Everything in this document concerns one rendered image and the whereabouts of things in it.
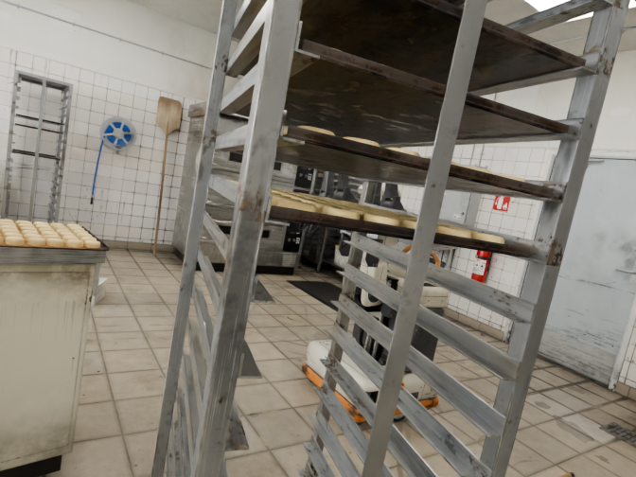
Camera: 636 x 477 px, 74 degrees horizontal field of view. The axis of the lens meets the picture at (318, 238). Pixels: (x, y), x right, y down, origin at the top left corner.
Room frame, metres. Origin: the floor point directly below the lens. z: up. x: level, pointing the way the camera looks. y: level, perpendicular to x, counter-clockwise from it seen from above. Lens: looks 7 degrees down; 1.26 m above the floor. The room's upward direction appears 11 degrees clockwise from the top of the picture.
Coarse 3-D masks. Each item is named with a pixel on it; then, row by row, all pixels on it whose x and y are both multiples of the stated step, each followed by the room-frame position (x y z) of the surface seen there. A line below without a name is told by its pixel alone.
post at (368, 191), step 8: (368, 184) 1.17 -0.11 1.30; (376, 184) 1.18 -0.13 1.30; (368, 192) 1.17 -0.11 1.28; (360, 200) 1.20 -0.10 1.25; (368, 200) 1.18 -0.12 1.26; (360, 232) 1.17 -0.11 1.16; (352, 248) 1.18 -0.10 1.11; (352, 256) 1.17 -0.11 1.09; (360, 256) 1.18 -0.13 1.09; (352, 264) 1.17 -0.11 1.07; (360, 264) 1.18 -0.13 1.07; (344, 280) 1.19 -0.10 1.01; (344, 288) 1.18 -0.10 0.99; (352, 288) 1.18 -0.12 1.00; (352, 296) 1.18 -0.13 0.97; (336, 320) 1.19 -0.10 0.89; (344, 320) 1.18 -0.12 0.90; (344, 328) 1.18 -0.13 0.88; (336, 344) 1.17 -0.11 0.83; (336, 352) 1.17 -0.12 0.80; (328, 376) 1.17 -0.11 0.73; (328, 384) 1.17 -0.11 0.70; (320, 400) 1.19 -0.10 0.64; (320, 408) 1.18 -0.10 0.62; (328, 416) 1.18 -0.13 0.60; (320, 440) 1.18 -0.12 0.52
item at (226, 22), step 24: (216, 48) 1.01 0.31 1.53; (216, 72) 1.01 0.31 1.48; (216, 96) 1.01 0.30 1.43; (216, 120) 1.01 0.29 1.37; (192, 216) 1.01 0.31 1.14; (192, 240) 1.01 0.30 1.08; (192, 264) 1.01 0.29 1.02; (192, 288) 1.02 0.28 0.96; (168, 360) 1.01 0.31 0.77; (168, 384) 1.01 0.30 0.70; (168, 408) 1.01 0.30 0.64; (168, 432) 1.02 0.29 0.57
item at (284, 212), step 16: (272, 208) 0.48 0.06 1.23; (288, 208) 0.48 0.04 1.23; (320, 224) 0.50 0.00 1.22; (336, 224) 0.51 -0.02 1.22; (352, 224) 0.51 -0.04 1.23; (368, 224) 0.52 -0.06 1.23; (384, 224) 0.53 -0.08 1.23; (448, 240) 0.57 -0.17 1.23; (464, 240) 0.58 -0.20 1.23; (480, 240) 0.59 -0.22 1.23
